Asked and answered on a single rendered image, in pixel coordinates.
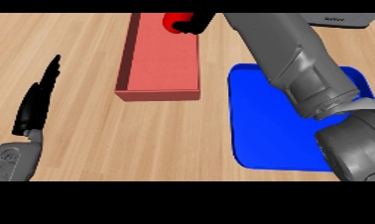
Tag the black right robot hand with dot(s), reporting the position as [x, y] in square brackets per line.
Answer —
[197, 24]

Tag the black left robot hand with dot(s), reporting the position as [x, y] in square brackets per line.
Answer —
[35, 100]

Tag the red can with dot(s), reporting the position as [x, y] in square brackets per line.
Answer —
[172, 21]

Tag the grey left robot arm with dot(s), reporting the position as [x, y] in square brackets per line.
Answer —
[17, 157]

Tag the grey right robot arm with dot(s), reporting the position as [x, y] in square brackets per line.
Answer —
[311, 92]

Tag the red cardboard box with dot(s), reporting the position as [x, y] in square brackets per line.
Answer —
[161, 59]

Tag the blue tray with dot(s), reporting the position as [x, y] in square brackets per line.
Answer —
[265, 125]

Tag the grey flat appliance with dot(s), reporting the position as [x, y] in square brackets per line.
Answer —
[336, 20]

